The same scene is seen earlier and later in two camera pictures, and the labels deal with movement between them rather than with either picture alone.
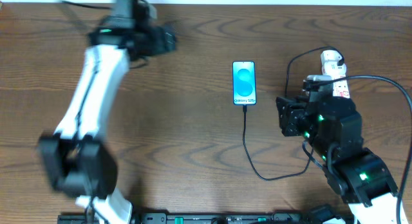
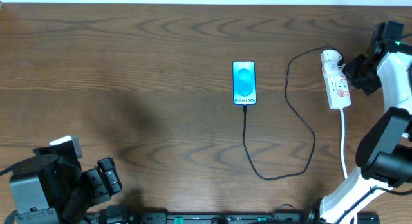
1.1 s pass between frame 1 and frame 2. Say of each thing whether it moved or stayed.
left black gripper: moved
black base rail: stayed
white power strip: stayed
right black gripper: moved
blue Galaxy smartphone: stayed
